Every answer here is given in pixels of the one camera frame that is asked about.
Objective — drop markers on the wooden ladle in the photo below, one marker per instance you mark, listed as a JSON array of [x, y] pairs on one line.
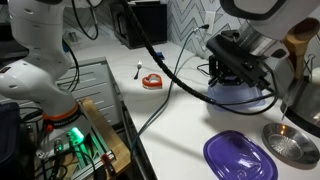
[[298, 43]]

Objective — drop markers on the white kitchen base cabinet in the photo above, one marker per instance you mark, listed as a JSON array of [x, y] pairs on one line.
[[93, 83]]

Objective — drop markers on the black microwave oven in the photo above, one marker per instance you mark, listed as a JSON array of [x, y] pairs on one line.
[[143, 26]]

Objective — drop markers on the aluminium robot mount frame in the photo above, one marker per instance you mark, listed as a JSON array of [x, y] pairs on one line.
[[86, 163]]

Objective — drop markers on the steel pot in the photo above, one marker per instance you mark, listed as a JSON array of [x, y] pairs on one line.
[[305, 103]]

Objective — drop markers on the dark storage bin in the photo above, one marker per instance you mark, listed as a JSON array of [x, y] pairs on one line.
[[8, 136]]

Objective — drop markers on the clear lunch box blue lid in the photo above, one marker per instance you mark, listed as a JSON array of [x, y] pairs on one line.
[[233, 96]]

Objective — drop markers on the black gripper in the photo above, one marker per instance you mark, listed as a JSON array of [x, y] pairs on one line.
[[223, 68]]

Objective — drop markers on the purple plastic lid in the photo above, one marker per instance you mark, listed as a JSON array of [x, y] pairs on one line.
[[240, 156]]

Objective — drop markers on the steel strainer bowl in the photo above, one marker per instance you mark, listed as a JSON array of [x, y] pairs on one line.
[[290, 143]]

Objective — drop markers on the wooden board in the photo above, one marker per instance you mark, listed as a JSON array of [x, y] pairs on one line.
[[106, 133]]

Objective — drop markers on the blue bottle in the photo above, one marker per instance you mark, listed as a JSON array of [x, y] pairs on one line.
[[66, 46]]

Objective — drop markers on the orange heart cookie cutter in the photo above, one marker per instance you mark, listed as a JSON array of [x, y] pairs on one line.
[[146, 84]]

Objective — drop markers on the metal spoon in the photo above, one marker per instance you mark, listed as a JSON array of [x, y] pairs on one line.
[[137, 71]]

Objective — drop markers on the small grey cup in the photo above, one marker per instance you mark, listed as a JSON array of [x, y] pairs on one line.
[[74, 36]]

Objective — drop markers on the white wall outlet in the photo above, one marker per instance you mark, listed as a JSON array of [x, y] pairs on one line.
[[210, 18]]

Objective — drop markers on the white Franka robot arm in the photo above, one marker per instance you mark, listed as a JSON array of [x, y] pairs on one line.
[[33, 83]]

